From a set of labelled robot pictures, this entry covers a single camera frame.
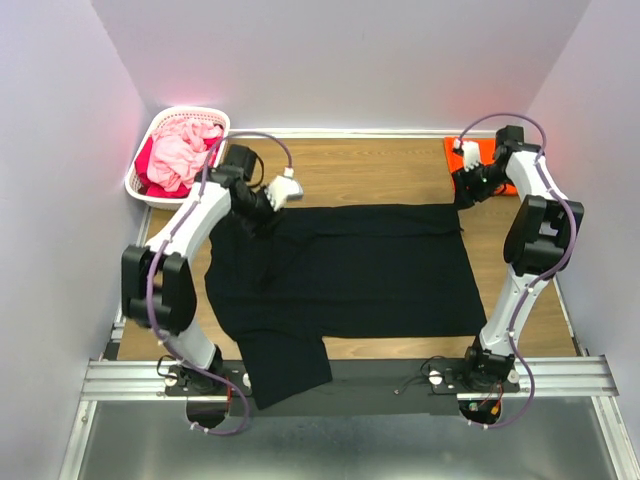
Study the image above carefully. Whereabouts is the black t shirt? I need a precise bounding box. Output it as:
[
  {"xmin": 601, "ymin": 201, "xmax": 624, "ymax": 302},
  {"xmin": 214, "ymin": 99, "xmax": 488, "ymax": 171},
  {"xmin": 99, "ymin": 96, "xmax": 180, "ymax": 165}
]
[{"xmin": 205, "ymin": 204, "xmax": 486, "ymax": 409}]

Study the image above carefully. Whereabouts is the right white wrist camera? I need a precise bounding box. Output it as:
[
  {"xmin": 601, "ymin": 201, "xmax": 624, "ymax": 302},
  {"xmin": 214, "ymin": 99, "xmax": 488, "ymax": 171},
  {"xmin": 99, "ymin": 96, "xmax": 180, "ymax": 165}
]
[{"xmin": 451, "ymin": 138, "xmax": 483, "ymax": 173}]

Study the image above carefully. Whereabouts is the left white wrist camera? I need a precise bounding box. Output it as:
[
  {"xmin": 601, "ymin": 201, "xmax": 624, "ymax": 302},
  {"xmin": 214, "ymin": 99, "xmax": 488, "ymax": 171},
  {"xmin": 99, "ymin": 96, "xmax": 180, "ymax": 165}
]
[{"xmin": 265, "ymin": 167, "xmax": 304, "ymax": 211}]

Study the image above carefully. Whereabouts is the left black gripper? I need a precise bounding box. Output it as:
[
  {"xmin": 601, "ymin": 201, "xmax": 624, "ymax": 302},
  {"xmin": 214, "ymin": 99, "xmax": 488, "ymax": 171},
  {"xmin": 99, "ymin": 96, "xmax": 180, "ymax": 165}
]
[{"xmin": 234, "ymin": 183, "xmax": 289, "ymax": 242}]

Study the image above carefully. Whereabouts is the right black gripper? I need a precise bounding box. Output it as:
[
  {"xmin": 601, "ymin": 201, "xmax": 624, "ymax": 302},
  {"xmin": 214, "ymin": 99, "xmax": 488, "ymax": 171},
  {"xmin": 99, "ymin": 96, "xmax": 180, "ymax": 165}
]
[{"xmin": 450, "ymin": 162, "xmax": 510, "ymax": 212}]

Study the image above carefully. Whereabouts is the folded orange t shirt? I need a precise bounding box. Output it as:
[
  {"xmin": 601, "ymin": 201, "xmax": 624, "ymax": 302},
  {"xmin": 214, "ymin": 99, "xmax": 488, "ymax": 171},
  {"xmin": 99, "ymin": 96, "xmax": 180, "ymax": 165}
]
[{"xmin": 444, "ymin": 136, "xmax": 518, "ymax": 196}]

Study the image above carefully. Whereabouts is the magenta t shirt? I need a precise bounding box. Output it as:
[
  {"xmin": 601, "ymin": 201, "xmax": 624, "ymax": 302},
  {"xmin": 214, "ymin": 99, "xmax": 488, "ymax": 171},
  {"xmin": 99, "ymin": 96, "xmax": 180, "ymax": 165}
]
[{"xmin": 134, "ymin": 135, "xmax": 218, "ymax": 199}]

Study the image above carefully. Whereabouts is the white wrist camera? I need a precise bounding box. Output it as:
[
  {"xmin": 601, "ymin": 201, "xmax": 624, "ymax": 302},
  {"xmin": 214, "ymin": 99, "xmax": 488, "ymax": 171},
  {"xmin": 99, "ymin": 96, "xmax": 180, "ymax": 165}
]
[
  {"xmin": 451, "ymin": 138, "xmax": 483, "ymax": 173},
  {"xmin": 265, "ymin": 167, "xmax": 304, "ymax": 211}
]

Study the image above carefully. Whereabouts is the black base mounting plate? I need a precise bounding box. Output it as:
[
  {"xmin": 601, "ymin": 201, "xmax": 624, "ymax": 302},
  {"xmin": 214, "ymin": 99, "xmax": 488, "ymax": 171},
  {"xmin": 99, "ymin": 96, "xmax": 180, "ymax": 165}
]
[{"xmin": 157, "ymin": 356, "xmax": 520, "ymax": 423}]

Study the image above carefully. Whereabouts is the light pink t shirt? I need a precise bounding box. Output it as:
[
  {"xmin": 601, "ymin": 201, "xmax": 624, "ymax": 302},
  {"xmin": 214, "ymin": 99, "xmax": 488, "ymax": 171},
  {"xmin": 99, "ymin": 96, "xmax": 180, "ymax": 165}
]
[{"xmin": 147, "ymin": 118, "xmax": 224, "ymax": 194}]

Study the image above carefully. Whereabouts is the white plastic laundry basket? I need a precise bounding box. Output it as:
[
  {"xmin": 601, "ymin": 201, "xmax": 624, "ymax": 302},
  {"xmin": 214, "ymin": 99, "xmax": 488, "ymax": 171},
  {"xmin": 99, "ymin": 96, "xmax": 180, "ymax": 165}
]
[{"xmin": 124, "ymin": 106, "xmax": 230, "ymax": 210}]

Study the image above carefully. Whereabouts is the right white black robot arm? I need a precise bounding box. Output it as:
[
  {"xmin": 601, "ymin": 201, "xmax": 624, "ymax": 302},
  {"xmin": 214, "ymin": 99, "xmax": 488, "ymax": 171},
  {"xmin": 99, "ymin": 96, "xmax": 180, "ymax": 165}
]
[{"xmin": 452, "ymin": 125, "xmax": 584, "ymax": 392}]

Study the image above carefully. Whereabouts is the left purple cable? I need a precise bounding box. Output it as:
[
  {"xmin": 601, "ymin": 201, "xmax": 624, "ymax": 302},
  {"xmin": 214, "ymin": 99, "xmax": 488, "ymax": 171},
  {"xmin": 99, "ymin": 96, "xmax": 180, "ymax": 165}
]
[{"xmin": 148, "ymin": 130, "xmax": 295, "ymax": 436}]

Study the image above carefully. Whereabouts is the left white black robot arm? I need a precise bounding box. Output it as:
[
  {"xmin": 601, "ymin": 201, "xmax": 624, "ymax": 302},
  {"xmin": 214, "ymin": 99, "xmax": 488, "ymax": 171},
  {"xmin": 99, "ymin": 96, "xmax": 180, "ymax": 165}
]
[{"xmin": 121, "ymin": 150, "xmax": 304, "ymax": 395}]

